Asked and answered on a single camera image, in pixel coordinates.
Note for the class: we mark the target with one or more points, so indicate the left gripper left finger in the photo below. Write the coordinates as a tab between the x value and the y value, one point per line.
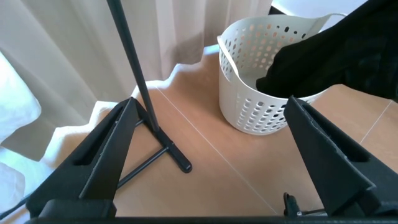
102	174

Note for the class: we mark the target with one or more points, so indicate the white printed T-shirt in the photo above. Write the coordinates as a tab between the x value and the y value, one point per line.
15	105

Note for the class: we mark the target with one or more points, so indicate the black garment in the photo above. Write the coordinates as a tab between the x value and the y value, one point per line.
326	62

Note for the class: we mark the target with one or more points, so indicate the black clothes rack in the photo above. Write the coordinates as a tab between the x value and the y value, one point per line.
130	56

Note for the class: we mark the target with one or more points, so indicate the beige curtain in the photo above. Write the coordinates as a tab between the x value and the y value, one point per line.
77	46

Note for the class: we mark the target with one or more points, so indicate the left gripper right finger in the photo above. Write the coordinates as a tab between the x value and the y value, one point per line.
339	180

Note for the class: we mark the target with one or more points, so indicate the white laundry basket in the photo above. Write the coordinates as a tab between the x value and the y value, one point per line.
236	102

